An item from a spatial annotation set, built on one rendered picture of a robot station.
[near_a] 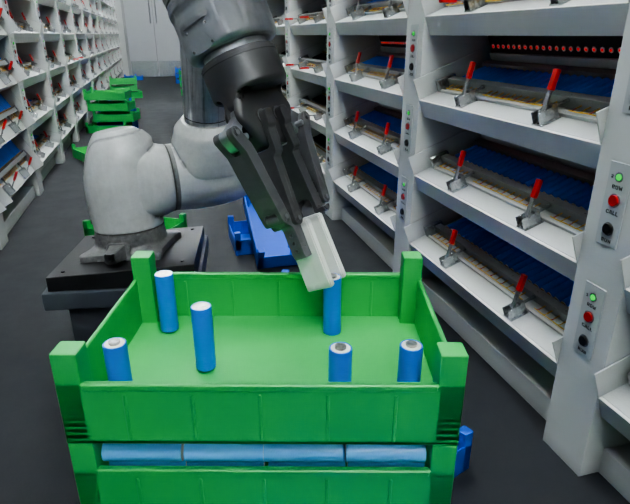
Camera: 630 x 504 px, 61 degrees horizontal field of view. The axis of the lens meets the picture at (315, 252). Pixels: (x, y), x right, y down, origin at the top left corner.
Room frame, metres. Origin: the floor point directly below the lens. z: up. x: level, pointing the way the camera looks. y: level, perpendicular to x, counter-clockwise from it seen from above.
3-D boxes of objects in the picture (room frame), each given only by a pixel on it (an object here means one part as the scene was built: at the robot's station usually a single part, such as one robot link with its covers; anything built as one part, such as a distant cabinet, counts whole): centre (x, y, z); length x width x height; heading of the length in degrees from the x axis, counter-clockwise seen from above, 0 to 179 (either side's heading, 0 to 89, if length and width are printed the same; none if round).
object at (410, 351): (0.36, -0.08, 0.44); 0.02 x 0.02 x 0.06
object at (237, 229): (1.81, 0.15, 0.04); 0.30 x 0.20 x 0.08; 106
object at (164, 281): (0.49, 0.15, 0.44); 0.02 x 0.02 x 0.06
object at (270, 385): (0.43, 0.04, 0.44); 0.30 x 0.20 x 0.08; 90
